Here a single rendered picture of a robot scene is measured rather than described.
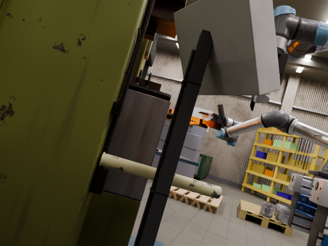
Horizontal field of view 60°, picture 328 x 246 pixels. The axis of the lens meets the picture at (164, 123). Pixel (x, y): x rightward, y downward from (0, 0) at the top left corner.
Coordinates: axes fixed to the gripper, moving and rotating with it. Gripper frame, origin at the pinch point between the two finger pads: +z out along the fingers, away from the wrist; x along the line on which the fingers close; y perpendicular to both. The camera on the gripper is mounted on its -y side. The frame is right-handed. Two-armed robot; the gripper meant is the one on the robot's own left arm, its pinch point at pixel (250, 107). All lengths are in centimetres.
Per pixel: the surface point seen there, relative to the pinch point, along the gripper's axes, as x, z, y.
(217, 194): 5.9, 32.1, -2.8
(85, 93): -17, 12, -51
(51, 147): -19, 31, -56
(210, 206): 301, 87, -20
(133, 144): 16, 24, -43
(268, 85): -24.2, -1.7, 3.1
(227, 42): -24.2, -10.9, -10.0
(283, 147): 684, -51, 95
